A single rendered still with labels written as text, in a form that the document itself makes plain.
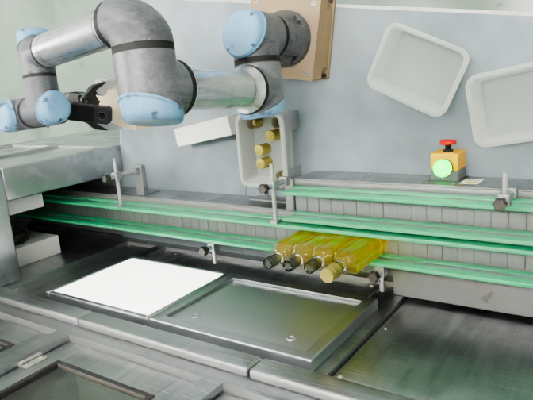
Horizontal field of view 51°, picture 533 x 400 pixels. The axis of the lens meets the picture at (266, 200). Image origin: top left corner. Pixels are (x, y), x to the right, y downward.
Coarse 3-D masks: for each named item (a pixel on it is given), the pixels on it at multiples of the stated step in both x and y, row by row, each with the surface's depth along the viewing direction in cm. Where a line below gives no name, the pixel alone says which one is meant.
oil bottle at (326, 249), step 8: (328, 240) 140; (336, 240) 140; (344, 240) 139; (320, 248) 135; (328, 248) 134; (336, 248) 135; (312, 256) 135; (320, 256) 133; (328, 256) 133; (328, 264) 134
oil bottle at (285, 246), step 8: (304, 232) 151; (312, 232) 150; (280, 240) 145; (288, 240) 144; (296, 240) 144; (272, 248) 143; (280, 248) 140; (288, 248) 140; (288, 256) 140; (280, 264) 141
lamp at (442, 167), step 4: (440, 160) 137; (444, 160) 136; (448, 160) 137; (436, 164) 137; (440, 164) 136; (444, 164) 136; (448, 164) 136; (452, 164) 137; (436, 168) 137; (440, 168) 136; (444, 168) 136; (448, 168) 136; (452, 168) 137; (436, 172) 137; (440, 172) 137; (444, 172) 136; (448, 172) 136; (440, 176) 137; (444, 176) 137
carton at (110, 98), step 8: (96, 80) 159; (112, 88) 156; (104, 96) 159; (112, 96) 157; (104, 104) 159; (112, 104) 158; (120, 112) 156; (120, 120) 157; (128, 128) 156; (136, 128) 155; (144, 128) 157
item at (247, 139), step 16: (240, 128) 171; (256, 128) 175; (272, 128) 172; (240, 144) 172; (256, 144) 176; (272, 144) 173; (240, 160) 172; (256, 160) 178; (240, 176) 174; (256, 176) 178
